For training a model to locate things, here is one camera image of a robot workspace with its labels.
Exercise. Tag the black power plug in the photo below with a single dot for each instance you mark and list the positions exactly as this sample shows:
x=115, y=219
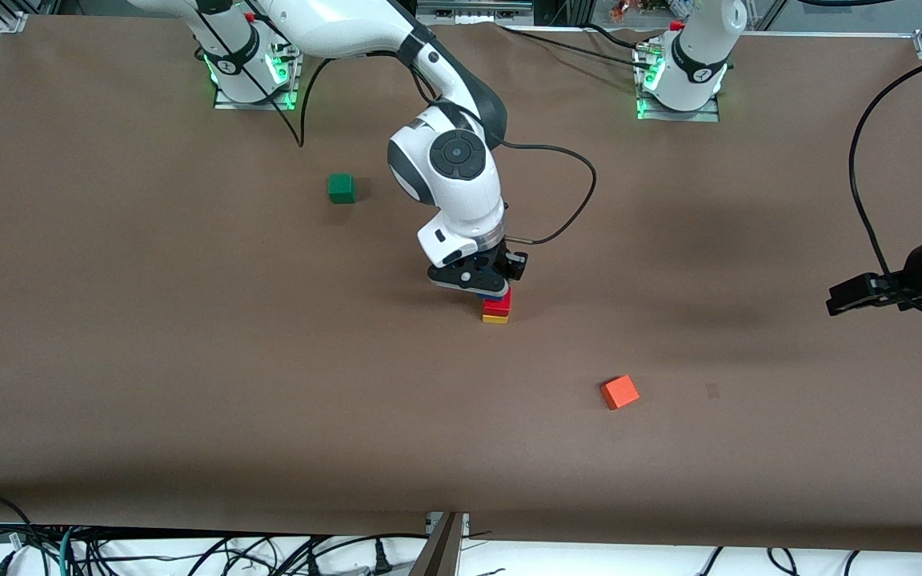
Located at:
x=382, y=560

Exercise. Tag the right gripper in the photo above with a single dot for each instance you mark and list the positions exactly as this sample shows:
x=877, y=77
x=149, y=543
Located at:
x=503, y=260

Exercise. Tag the red cube block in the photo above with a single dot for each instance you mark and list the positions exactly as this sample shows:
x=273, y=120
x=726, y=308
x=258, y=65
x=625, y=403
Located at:
x=499, y=307

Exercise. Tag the orange cube block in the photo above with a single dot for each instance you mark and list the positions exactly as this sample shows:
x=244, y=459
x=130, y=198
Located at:
x=619, y=393

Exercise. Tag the green cube block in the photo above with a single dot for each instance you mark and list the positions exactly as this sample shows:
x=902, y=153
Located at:
x=341, y=188

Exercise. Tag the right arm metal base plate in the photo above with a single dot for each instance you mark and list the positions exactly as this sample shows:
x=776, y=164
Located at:
x=253, y=105

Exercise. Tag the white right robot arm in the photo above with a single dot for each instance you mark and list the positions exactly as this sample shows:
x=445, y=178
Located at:
x=461, y=184

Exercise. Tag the silver metal box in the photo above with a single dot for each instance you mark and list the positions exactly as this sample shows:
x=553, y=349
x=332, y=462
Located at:
x=477, y=10

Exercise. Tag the small orange background object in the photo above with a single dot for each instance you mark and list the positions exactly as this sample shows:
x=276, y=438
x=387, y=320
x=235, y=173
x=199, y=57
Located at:
x=619, y=10

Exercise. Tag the metal camera post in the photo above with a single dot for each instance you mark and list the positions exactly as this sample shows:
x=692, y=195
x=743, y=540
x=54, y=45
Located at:
x=441, y=552

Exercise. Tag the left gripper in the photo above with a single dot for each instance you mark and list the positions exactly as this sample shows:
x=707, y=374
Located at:
x=912, y=282

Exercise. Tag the yellow cube block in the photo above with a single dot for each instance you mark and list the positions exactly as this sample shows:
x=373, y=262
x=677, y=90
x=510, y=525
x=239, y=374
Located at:
x=495, y=319

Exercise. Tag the brown table cover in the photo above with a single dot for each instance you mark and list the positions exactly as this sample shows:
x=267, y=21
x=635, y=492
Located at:
x=461, y=448

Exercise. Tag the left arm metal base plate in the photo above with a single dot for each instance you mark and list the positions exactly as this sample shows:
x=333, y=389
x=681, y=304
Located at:
x=677, y=117

